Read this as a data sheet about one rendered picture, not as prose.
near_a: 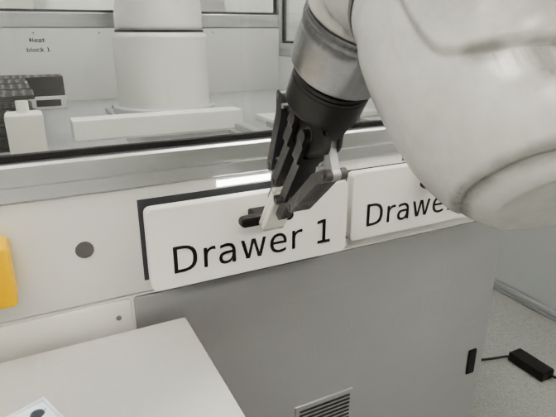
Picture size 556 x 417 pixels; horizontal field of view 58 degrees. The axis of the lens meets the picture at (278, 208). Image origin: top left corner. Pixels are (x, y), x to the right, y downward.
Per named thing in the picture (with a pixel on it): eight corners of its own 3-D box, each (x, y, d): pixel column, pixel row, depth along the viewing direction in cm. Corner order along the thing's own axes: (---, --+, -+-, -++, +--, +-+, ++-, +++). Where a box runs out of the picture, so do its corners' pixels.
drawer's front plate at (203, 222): (345, 250, 75) (348, 179, 72) (153, 293, 63) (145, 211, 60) (338, 246, 77) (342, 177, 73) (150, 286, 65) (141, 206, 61)
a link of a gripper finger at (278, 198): (333, 122, 50) (340, 131, 49) (302, 194, 58) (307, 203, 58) (299, 125, 48) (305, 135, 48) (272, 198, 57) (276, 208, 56)
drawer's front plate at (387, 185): (483, 213, 91) (491, 153, 87) (350, 242, 78) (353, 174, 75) (476, 210, 92) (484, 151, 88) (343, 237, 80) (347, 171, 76)
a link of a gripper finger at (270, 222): (297, 188, 58) (299, 193, 58) (281, 223, 64) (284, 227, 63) (274, 192, 57) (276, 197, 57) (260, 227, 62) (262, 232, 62)
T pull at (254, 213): (294, 219, 65) (294, 209, 65) (241, 229, 62) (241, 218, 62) (281, 211, 68) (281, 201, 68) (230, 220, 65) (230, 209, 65)
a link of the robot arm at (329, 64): (378, -13, 45) (353, 43, 49) (289, -17, 41) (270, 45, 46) (431, 50, 40) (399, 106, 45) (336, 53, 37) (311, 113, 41)
